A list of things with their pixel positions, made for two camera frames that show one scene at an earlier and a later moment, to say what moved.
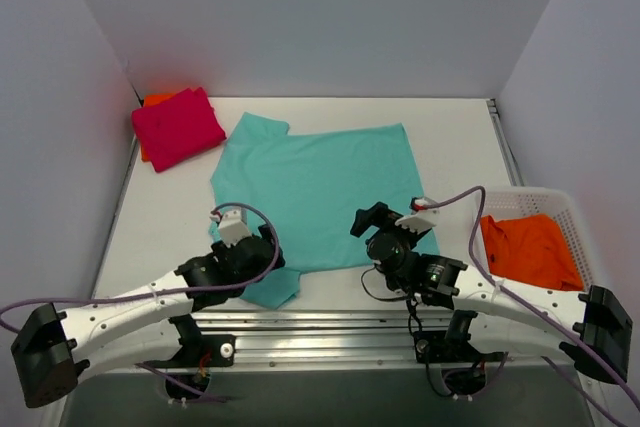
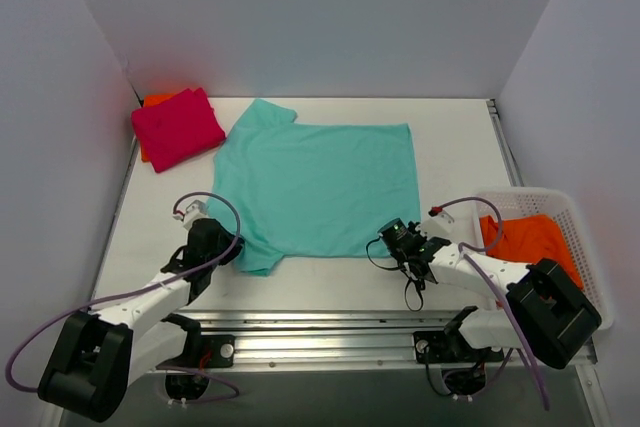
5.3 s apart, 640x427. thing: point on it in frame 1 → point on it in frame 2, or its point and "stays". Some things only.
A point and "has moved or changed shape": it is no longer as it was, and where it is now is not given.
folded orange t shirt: (149, 99) stays
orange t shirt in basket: (531, 250) stays
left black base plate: (199, 351) stays
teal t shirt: (312, 183) has moved or changed shape
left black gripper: (270, 248) → (226, 241)
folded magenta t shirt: (176, 128) stays
